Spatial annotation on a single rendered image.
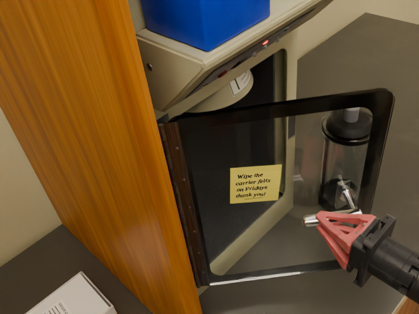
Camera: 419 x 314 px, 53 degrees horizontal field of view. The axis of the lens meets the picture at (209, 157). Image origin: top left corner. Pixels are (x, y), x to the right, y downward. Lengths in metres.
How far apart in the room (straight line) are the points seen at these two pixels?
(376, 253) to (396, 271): 0.03
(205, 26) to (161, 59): 0.08
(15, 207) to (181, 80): 0.69
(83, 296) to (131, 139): 0.53
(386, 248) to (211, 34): 0.37
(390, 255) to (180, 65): 0.37
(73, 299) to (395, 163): 0.82
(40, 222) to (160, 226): 0.64
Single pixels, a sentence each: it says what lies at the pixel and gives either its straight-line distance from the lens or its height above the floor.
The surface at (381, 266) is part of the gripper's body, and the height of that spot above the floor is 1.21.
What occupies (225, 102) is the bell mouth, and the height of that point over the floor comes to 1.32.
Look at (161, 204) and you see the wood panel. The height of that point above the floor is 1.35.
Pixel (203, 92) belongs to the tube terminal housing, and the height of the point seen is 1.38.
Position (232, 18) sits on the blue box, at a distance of 0.44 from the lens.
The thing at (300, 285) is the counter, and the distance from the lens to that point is 0.90.
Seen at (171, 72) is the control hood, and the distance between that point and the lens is 0.47.
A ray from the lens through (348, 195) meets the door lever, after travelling 0.69.
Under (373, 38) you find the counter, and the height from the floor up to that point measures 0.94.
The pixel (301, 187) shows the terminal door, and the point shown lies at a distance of 0.66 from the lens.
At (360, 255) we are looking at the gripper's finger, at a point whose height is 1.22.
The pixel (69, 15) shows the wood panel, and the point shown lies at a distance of 0.41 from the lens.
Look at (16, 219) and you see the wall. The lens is 1.09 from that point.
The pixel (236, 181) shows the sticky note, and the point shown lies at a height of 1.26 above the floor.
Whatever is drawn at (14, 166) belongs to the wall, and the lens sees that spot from 1.01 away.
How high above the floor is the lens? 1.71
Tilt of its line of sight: 41 degrees down
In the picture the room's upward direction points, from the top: 8 degrees counter-clockwise
